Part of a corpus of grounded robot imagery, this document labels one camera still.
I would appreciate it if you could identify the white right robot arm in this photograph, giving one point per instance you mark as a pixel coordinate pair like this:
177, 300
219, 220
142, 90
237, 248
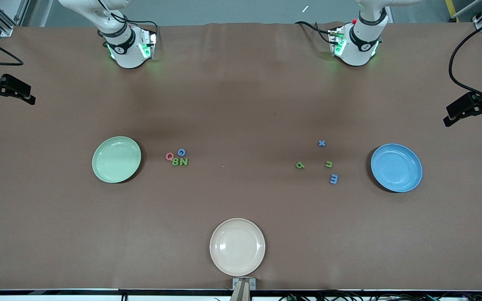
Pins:
128, 54

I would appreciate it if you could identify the pink foam letter Q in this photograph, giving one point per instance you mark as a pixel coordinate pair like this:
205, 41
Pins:
167, 156

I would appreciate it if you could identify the light green plate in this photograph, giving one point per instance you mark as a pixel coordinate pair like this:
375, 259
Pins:
116, 161

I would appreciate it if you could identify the blue plate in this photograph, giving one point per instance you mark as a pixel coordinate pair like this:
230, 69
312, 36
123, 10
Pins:
396, 167

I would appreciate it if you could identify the blue foam letter m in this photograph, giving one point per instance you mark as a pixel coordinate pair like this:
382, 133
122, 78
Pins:
337, 179

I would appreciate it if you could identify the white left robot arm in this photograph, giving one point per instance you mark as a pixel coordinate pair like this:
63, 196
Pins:
360, 50

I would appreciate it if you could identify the green foam letter q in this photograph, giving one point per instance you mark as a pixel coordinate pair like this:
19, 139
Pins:
298, 164

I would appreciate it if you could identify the aluminium table edge rail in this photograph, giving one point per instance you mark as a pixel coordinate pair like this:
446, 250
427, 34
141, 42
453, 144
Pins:
57, 291

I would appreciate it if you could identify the brown table cover mat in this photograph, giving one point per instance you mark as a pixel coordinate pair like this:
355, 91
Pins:
241, 104

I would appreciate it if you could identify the grey camera pole bracket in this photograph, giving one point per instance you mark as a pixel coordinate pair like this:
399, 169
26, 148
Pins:
236, 284

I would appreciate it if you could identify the beige plate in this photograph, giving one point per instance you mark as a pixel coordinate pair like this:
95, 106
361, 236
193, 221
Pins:
237, 246

